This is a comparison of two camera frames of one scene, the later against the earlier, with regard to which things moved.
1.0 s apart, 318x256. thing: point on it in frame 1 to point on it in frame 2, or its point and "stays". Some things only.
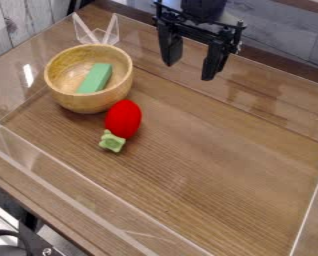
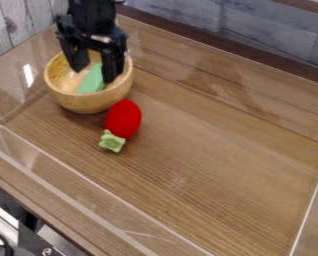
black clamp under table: x=29 y=238 stays
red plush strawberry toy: x=123 y=120 stays
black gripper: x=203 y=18 to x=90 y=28
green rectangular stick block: x=96 y=78 stays
